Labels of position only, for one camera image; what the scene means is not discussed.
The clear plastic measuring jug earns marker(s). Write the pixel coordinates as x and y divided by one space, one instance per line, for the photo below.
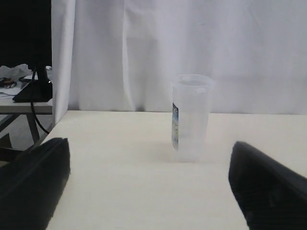
191 105

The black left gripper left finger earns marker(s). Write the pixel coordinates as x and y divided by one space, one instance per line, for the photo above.
32 185

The grey side table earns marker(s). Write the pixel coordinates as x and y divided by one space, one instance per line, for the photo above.
19 112

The white backdrop curtain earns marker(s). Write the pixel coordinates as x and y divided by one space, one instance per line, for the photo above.
121 55

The crumpled white paper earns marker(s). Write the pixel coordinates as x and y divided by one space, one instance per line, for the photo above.
15 72

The black monitor with stand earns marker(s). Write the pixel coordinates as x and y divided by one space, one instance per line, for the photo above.
25 38

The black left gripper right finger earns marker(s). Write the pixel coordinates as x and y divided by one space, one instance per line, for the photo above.
270 195

